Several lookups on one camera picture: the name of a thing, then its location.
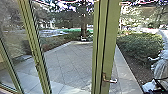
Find metal door lever handle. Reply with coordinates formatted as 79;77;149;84
101;72;119;85

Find green door with lever handle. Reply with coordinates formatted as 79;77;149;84
98;0;168;94

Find green framed glass door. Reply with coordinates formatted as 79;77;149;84
0;0;101;94

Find trimmed green hedge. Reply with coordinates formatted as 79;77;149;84
116;32;165;62

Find grey outdoor bench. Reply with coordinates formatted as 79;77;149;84
79;36;90;43

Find large tree trunk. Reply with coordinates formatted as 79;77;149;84
79;13;90;39

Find low green ground shrubs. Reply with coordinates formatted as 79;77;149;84
23;31;82;52

